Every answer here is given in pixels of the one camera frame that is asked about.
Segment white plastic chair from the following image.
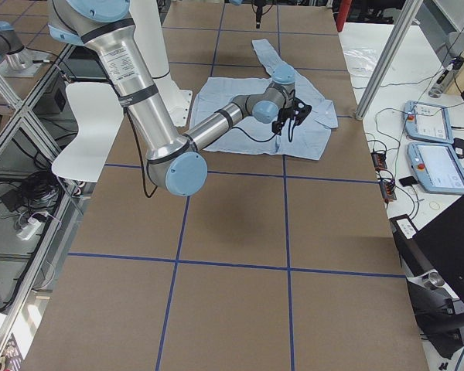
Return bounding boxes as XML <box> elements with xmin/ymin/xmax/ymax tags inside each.
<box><xmin>52</xmin><ymin>82</ymin><xmax>124</xmax><ymax>182</ymax></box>

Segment white power strip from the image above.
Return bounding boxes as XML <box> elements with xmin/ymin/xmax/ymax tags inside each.
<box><xmin>16</xmin><ymin>216</ymin><xmax>43</xmax><ymax>241</ymax></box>

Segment lower teach pendant tablet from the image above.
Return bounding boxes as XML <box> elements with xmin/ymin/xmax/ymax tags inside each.
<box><xmin>407</xmin><ymin>141</ymin><xmax>464</xmax><ymax>195</ymax></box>

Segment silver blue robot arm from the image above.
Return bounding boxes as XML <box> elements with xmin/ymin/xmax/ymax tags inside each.
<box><xmin>48</xmin><ymin>1</ymin><xmax>312</xmax><ymax>196</ymax></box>

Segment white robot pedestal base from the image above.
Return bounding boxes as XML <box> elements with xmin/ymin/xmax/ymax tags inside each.
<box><xmin>130</xmin><ymin>0</ymin><xmax>193</xmax><ymax>128</ymax></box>

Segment teach pendant tablet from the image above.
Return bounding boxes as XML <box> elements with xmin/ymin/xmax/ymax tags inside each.
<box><xmin>407</xmin><ymin>141</ymin><xmax>464</xmax><ymax>195</ymax></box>
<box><xmin>404</xmin><ymin>100</ymin><xmax>453</xmax><ymax>144</ymax></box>

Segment light blue button-up shirt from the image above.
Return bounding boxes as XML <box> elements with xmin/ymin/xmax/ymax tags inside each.
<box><xmin>189</xmin><ymin>39</ymin><xmax>338</xmax><ymax>160</ymax></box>

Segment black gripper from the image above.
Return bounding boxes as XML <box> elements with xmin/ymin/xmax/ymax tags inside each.
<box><xmin>252</xmin><ymin>0</ymin><xmax>266</xmax><ymax>29</ymax></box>
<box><xmin>271</xmin><ymin>97</ymin><xmax>312</xmax><ymax>134</ymax></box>

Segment black laptop computer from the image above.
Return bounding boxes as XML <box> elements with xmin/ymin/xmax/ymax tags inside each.
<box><xmin>414</xmin><ymin>194</ymin><xmax>464</xmax><ymax>302</ymax></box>

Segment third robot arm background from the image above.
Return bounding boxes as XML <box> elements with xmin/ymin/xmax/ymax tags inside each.
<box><xmin>0</xmin><ymin>21</ymin><xmax>39</xmax><ymax>77</ymax></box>

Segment upper teach pendant tablet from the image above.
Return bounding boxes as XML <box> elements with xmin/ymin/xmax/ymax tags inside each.
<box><xmin>404</xmin><ymin>100</ymin><xmax>453</xmax><ymax>144</ymax></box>

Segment aluminium frame post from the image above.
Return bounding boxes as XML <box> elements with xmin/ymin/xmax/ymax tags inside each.
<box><xmin>355</xmin><ymin>0</ymin><xmax>423</xmax><ymax>121</ymax></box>

